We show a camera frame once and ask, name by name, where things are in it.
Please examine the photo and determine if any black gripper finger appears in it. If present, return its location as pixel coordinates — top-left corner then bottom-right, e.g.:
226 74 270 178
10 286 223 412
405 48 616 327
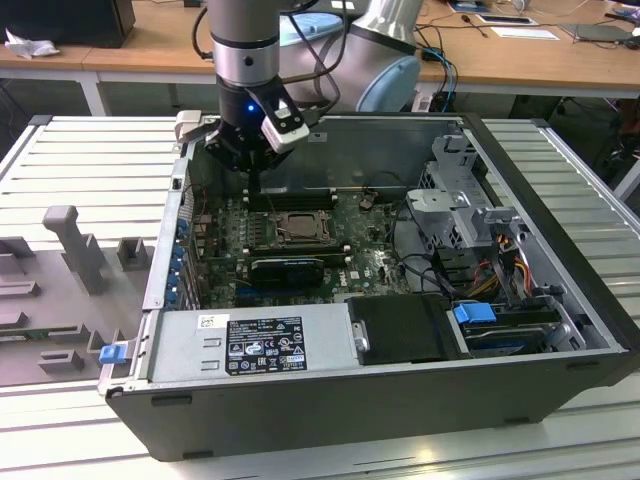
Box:
255 148 292 198
202 126 257 198

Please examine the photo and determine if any thin metal locking lever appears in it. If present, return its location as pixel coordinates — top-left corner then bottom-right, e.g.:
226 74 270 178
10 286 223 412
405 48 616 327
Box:
265 189 284 237

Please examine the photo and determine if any black RAM slot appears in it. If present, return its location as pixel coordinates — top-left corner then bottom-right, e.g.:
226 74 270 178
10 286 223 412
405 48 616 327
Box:
243 197 337 205
243 201 337 210
243 245 347 251
243 188 337 196
243 192 337 200

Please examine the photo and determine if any CPU socket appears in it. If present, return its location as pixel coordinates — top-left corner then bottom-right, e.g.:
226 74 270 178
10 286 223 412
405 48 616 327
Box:
273 208 335 249

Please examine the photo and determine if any grey case latch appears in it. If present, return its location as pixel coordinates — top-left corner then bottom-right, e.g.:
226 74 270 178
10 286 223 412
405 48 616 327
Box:
175 110 204 147

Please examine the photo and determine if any wooden desk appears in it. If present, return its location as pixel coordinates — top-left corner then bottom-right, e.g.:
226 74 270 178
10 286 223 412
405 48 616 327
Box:
0 0 640 119

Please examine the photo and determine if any black graphics card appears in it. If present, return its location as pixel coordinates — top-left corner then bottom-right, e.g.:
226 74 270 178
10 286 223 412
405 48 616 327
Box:
248 256 326 290

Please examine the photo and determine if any green motherboard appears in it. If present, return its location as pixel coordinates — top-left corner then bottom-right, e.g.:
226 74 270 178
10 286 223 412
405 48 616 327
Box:
191 189 431 309

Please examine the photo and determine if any silver drive cage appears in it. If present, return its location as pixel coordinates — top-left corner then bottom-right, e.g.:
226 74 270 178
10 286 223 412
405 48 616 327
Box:
403 132 532 261

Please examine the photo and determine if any black computer tower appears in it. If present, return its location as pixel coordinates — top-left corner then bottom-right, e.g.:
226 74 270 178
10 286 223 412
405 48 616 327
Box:
0 0 137 50

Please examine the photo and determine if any silver power supply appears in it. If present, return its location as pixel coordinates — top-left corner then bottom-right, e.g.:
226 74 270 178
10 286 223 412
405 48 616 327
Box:
148 301 362 385

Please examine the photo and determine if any crumpled white paper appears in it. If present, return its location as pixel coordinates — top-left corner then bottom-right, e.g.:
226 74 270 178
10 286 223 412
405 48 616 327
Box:
3 27 62 60

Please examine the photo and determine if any grey parts rack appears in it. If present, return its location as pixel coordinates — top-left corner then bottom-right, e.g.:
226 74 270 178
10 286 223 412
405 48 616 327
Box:
0 204 157 389

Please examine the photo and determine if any blue disk carrier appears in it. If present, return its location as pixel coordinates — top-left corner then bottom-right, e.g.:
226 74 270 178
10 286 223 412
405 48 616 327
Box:
452 301 497 327

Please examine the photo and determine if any dark grey PC case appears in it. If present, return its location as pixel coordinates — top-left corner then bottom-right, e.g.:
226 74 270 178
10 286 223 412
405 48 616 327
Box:
97 110 632 462

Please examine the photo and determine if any white flat phone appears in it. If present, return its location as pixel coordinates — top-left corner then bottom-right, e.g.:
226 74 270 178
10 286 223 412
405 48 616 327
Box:
474 13 539 27

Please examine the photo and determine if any green RAM stick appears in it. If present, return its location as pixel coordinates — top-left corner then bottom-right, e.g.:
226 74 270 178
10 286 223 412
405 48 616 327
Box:
0 327 54 346

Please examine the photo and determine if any white paper sheet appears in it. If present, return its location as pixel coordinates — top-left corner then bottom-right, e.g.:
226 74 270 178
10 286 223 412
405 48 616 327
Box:
489 24 561 41

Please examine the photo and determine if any hard disk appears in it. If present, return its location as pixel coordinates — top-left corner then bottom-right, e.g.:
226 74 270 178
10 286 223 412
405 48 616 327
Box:
462 322 559 357

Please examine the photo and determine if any silver disk bay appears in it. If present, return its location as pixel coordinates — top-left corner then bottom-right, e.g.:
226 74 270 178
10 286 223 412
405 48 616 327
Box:
444 292 591 360

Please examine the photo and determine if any dark grey tablet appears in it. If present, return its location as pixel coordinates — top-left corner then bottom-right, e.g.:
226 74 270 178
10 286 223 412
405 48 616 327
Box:
558 22 632 45

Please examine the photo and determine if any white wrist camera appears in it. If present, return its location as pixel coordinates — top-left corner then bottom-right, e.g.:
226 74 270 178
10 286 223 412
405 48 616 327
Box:
258 97 311 155

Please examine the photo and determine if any black internal cable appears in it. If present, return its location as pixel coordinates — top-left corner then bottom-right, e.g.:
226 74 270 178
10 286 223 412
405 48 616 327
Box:
387 197 454 296

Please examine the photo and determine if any blue cable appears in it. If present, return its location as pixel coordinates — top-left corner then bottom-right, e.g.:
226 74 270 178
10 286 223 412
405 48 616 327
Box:
424 44 459 115

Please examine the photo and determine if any yellow power wire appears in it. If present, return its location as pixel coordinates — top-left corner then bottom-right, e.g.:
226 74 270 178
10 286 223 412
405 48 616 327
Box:
517 252 534 297

